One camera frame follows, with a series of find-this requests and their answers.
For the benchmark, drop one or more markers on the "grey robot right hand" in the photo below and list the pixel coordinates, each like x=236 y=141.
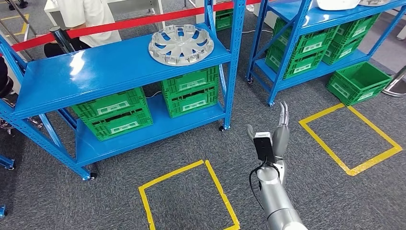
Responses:
x=281 y=139

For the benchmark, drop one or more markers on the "silver wheel hubcap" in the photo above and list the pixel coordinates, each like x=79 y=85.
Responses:
x=374 y=2
x=180 y=44

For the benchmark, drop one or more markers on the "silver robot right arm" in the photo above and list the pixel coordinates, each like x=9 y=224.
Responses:
x=276 y=196

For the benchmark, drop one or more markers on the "blue metal shelf rack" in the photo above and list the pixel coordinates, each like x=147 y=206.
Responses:
x=111 y=68
x=317 y=16

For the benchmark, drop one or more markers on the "white moulded part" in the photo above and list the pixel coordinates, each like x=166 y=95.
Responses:
x=336 y=3

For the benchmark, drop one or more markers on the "green open plastic crate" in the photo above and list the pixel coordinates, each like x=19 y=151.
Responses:
x=358 y=82

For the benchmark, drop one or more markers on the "round metal stand base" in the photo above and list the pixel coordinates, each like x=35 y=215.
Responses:
x=396 y=87

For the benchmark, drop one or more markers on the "white power strip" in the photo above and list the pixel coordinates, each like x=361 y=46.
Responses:
x=250 y=7

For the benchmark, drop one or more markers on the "red barrier belt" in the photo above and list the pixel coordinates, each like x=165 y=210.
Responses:
x=127 y=22

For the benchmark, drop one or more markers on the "seated person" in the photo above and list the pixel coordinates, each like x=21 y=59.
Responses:
x=88 y=19

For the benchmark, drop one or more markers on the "chrome chair base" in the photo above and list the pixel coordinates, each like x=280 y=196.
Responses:
x=31 y=122

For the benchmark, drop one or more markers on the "blue metal rack foot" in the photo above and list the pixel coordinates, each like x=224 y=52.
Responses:
x=6 y=162

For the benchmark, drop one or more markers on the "yellow floor tape line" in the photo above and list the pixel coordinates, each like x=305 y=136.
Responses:
x=23 y=25

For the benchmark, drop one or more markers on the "black chair seat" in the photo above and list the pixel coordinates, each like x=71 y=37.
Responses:
x=5 y=79

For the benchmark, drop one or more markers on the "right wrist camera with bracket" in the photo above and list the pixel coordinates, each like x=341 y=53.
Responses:
x=264 y=147

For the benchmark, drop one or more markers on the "black stanchion post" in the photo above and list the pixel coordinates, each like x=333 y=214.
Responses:
x=62 y=39

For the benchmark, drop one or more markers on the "grey metal frame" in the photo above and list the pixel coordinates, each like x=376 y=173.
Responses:
x=19 y=19

